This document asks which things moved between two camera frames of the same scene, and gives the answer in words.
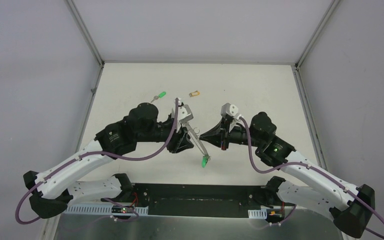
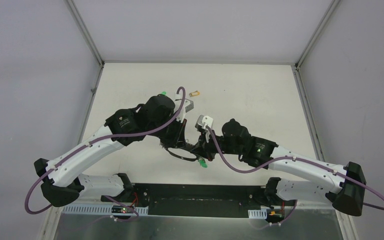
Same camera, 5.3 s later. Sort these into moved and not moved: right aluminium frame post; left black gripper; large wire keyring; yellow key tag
Moved: large wire keyring
Not moved: left black gripper; yellow key tag; right aluminium frame post
